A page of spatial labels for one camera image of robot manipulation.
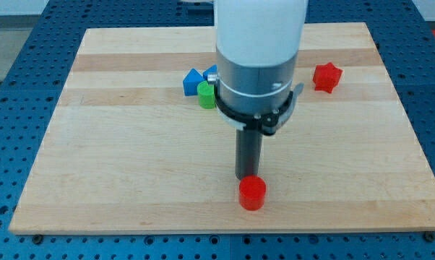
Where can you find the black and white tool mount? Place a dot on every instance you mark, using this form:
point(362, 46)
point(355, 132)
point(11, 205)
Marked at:
point(267, 124)

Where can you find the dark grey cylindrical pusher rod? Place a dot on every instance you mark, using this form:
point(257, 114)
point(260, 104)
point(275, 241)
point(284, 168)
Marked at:
point(248, 149)

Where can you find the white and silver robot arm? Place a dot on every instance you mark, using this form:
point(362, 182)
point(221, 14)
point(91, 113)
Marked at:
point(257, 44)

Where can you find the red cylinder block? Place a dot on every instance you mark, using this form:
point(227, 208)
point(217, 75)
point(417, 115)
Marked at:
point(252, 191)

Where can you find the green cylinder block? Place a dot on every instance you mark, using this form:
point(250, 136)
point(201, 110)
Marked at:
point(206, 95)

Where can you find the red star block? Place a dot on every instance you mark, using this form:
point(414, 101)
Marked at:
point(326, 77)

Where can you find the blue cube block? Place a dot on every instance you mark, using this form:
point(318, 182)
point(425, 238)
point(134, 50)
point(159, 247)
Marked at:
point(211, 70)

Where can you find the blue triangular block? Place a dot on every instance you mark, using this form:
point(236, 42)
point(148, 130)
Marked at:
point(191, 81)

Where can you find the light wooden board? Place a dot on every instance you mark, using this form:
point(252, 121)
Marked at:
point(126, 152)

